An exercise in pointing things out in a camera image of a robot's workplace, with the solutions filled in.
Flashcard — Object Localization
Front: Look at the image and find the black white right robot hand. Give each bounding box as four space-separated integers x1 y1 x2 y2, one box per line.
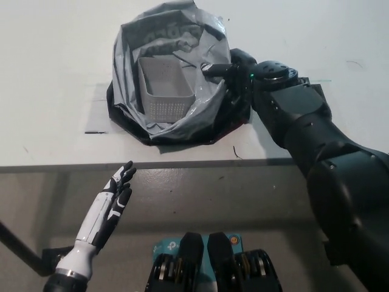
202 48 298 106

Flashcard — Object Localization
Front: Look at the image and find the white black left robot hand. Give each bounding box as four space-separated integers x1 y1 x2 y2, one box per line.
55 160 137 280

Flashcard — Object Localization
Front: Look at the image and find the grey black plastic bag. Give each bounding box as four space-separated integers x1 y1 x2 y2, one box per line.
106 0 253 147

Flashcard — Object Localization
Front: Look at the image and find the grey perforated rectangular basket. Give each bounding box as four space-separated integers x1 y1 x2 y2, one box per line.
137 57 195 124

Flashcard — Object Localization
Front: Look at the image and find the black table foot plate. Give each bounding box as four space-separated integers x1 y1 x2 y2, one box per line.
42 248 72 266
323 240 350 267

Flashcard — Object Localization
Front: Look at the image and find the teal box on robot body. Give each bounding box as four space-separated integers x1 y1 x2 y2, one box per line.
151 233 244 277

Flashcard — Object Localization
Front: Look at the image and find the black table leg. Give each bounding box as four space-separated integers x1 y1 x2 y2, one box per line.
0 220 46 276

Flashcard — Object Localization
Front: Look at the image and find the robot left black body block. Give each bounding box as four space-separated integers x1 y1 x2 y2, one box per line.
146 232 205 292

